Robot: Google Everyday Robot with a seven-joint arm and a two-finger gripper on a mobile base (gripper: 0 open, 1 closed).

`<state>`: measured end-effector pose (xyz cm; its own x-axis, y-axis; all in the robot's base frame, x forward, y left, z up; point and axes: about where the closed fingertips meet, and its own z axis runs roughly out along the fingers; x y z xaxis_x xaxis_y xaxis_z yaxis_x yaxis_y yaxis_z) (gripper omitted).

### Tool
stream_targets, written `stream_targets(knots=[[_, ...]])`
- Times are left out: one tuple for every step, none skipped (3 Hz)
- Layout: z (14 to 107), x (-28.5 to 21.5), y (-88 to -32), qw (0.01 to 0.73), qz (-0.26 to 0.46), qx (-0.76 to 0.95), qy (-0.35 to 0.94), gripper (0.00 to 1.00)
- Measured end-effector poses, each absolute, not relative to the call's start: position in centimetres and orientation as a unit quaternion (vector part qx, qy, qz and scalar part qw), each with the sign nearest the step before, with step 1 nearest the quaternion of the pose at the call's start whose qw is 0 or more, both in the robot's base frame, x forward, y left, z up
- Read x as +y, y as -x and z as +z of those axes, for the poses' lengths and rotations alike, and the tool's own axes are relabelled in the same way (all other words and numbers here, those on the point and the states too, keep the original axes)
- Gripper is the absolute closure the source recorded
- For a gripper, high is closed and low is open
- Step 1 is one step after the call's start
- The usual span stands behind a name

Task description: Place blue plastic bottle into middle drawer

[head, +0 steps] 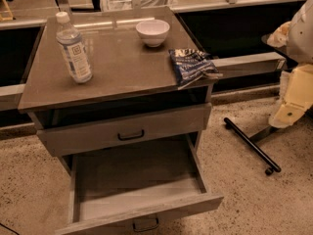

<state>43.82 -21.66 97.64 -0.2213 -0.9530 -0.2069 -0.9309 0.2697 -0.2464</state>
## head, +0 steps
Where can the open grey middle drawer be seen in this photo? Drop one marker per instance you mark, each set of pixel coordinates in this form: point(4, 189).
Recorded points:
point(159, 178)

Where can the white ceramic bowl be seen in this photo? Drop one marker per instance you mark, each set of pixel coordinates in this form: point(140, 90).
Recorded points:
point(153, 32)

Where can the black middle drawer handle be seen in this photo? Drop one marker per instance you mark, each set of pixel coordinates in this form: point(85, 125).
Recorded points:
point(145, 224)

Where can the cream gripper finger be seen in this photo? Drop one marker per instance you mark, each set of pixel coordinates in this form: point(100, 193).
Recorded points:
point(285, 115)

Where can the grey drawer cabinet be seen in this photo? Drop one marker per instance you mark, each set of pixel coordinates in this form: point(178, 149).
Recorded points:
point(129, 77)

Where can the clear plastic water bottle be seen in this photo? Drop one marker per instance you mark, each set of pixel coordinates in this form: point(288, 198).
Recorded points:
point(73, 49)

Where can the black wheeled stand base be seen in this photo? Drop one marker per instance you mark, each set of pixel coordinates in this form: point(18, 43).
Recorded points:
point(251, 141)

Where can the grey bench rail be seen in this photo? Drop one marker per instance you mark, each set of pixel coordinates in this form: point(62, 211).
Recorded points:
point(250, 64)

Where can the black top drawer handle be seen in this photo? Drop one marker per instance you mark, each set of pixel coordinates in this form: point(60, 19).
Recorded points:
point(140, 134)

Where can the black drawer handle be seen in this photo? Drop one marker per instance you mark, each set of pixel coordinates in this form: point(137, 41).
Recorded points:
point(140, 134)
point(145, 224)

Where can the yellow object at left edge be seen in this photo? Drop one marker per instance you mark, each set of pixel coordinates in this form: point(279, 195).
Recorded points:
point(5, 11)

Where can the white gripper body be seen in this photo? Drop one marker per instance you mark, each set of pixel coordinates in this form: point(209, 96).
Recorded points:
point(301, 36)

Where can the closed grey top drawer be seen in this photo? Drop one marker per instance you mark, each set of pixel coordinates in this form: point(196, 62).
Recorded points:
point(95, 135)

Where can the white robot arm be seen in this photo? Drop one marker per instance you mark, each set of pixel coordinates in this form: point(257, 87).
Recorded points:
point(296, 36)

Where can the blue crumpled snack bag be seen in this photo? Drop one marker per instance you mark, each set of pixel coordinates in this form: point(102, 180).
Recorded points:
point(191, 65)

